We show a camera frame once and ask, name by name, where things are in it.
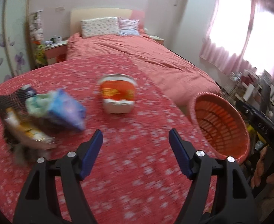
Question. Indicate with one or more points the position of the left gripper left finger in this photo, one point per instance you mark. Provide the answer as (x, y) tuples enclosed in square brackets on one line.
[(38, 201)]

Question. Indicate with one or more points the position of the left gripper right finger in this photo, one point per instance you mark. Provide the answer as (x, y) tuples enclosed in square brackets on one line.
[(219, 192)]

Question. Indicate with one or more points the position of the yellow white snack wrapper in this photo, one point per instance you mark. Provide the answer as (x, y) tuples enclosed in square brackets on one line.
[(26, 133)]

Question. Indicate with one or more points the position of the mint green cloth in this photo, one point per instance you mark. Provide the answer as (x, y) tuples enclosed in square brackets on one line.
[(39, 104)]

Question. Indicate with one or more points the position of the blue tissue pack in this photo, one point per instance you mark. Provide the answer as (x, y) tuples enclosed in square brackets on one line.
[(66, 111)]

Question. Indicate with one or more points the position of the red instant noodle cup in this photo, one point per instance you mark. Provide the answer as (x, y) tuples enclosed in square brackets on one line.
[(118, 93)]

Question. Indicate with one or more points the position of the person's hand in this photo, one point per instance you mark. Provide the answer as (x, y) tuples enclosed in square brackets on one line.
[(264, 172)]

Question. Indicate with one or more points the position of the cluttered desk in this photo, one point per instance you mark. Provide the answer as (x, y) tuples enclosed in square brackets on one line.
[(256, 91)]

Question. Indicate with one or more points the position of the orange plastic laundry basket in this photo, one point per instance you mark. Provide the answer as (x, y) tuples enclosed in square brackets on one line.
[(221, 125)]

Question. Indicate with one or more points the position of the dark floral cloth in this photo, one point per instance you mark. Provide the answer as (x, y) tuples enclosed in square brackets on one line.
[(22, 155)]

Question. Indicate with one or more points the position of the red floral tablecloth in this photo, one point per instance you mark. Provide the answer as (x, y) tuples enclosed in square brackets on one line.
[(136, 178)]

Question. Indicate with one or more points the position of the bed with salmon duvet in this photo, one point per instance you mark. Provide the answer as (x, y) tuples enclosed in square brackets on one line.
[(179, 79)]

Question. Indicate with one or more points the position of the pink window curtain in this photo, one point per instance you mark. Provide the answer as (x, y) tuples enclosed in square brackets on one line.
[(241, 36)]

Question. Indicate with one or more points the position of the green yellow plush toy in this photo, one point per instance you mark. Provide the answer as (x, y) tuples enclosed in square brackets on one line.
[(40, 55)]

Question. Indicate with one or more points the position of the right pink nightstand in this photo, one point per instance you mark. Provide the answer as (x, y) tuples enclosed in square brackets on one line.
[(157, 39)]

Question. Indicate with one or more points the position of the pink nightstand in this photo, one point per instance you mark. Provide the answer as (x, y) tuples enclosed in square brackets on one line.
[(157, 39), (56, 52)]

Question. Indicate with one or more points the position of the sliding wardrobe with flowers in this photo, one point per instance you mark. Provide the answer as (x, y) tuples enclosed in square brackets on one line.
[(15, 58)]

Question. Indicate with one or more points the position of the left pink nightstand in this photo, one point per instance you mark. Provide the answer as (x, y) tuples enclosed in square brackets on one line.
[(56, 52)]

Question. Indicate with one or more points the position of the pink striped pillow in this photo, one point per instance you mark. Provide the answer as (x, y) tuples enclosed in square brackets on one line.
[(128, 27)]

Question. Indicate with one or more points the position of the floral white pillow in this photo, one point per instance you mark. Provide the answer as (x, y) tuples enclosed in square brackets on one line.
[(99, 26)]

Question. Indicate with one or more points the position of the beige pink headboard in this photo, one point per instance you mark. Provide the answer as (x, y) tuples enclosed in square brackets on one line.
[(77, 15)]

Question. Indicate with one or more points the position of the white wire rack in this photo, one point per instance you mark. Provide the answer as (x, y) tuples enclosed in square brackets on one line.
[(232, 84)]

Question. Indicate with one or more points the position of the wall socket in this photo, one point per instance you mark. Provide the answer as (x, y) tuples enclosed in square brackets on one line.
[(61, 8)]

